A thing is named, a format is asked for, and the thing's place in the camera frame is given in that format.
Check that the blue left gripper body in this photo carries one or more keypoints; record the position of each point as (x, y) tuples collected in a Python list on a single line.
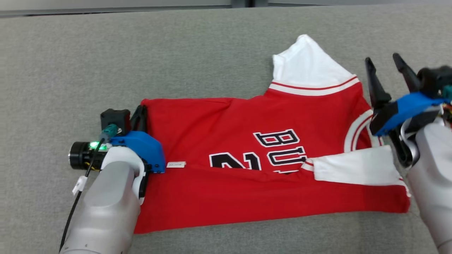
[(144, 148)]

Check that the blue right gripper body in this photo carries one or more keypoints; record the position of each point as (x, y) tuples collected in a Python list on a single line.
[(406, 107)]

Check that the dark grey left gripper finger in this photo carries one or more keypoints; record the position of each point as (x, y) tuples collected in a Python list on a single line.
[(139, 120)]

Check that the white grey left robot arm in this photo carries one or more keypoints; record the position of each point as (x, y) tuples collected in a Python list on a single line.
[(106, 211)]

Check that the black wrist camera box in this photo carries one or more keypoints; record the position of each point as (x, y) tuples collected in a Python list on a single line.
[(114, 120), (432, 81)]

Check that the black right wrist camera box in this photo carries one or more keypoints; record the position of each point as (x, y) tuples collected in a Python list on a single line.
[(432, 81)]

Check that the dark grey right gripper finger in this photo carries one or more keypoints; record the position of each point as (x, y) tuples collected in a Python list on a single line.
[(376, 88), (408, 72)]

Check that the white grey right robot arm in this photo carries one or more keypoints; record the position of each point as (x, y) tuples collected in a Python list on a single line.
[(434, 176)]

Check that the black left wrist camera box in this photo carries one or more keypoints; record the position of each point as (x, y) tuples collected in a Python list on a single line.
[(114, 120)]

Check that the red Bulls basketball jersey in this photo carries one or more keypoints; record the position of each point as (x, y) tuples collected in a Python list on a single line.
[(229, 141)]

